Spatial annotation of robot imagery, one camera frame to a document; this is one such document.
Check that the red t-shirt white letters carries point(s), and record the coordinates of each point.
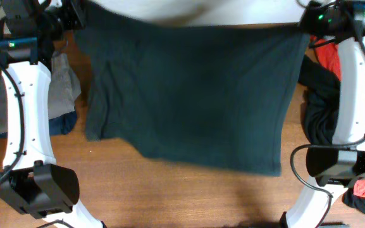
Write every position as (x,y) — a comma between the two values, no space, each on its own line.
(327,56)

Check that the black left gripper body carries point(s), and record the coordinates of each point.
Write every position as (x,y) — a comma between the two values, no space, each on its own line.
(57,19)

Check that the grey folded trousers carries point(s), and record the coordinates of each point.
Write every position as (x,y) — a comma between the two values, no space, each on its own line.
(64,89)

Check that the dark green t-shirt white letters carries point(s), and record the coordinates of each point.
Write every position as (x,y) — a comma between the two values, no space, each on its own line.
(212,96)

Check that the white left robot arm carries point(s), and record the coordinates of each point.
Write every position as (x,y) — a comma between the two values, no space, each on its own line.
(31,181)

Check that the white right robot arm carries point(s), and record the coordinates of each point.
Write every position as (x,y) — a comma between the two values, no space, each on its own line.
(335,168)

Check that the navy folded garment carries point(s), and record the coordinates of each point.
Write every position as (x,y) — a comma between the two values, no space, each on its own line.
(58,126)

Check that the black garment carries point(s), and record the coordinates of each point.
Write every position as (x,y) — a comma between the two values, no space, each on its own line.
(322,102)

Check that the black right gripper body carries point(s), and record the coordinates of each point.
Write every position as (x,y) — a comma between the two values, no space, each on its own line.
(317,19)

